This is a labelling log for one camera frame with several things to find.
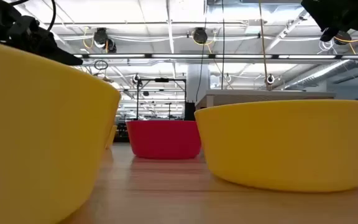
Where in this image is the silver ceiling duct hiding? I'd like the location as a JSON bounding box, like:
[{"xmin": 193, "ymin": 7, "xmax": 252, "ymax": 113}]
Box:
[{"xmin": 283, "ymin": 40, "xmax": 358, "ymax": 90}]

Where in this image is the black cable loop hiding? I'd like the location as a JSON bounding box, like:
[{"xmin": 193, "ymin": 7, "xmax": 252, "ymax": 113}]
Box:
[{"xmin": 93, "ymin": 59, "xmax": 109, "ymax": 71}]

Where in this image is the white perforated shelf riser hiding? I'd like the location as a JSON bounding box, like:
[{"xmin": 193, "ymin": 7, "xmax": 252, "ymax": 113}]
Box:
[{"xmin": 195, "ymin": 89, "xmax": 337, "ymax": 110}]

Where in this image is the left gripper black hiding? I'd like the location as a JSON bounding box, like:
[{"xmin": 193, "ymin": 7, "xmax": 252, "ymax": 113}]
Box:
[{"xmin": 0, "ymin": 29, "xmax": 84, "ymax": 67}]

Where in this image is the black metal frame station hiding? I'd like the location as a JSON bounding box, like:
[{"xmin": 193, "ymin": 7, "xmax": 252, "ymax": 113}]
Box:
[{"xmin": 135, "ymin": 77, "xmax": 188, "ymax": 121}]

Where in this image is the black ceiling cord reel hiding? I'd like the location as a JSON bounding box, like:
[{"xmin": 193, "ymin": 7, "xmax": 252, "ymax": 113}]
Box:
[
  {"xmin": 192, "ymin": 27, "xmax": 209, "ymax": 45},
  {"xmin": 334, "ymin": 30, "xmax": 352, "ymax": 46},
  {"xmin": 92, "ymin": 27, "xmax": 117, "ymax": 54}
]

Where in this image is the red mini bowl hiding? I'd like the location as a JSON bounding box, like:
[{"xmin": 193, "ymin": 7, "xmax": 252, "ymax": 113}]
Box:
[{"xmin": 126, "ymin": 120, "xmax": 202, "ymax": 160}]

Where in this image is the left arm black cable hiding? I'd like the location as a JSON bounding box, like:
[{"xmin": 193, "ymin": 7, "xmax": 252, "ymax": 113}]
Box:
[{"xmin": 9, "ymin": 0, "xmax": 57, "ymax": 32}]

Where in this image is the black cabinet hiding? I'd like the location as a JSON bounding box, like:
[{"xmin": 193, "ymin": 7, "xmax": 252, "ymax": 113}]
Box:
[{"xmin": 184, "ymin": 101, "xmax": 196, "ymax": 121}]

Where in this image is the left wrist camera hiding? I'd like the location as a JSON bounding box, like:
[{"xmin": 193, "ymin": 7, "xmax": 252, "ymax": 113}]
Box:
[{"xmin": 9, "ymin": 15, "xmax": 40, "ymax": 37}]

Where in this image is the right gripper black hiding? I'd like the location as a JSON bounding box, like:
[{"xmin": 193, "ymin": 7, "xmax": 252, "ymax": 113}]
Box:
[{"xmin": 301, "ymin": 0, "xmax": 358, "ymax": 43}]

